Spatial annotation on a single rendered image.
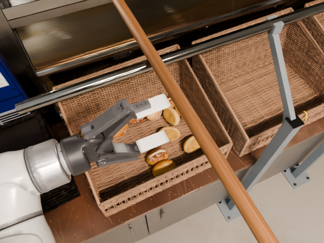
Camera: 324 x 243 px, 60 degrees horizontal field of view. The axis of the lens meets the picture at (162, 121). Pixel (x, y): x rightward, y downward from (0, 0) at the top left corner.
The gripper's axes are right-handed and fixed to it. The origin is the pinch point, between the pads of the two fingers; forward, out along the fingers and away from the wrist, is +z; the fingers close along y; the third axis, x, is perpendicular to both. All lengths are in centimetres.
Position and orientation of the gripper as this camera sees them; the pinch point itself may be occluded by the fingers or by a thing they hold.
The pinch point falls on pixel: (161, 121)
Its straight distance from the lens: 58.0
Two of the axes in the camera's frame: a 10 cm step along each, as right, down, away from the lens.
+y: 0.0, 5.4, 8.4
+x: 4.2, 7.7, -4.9
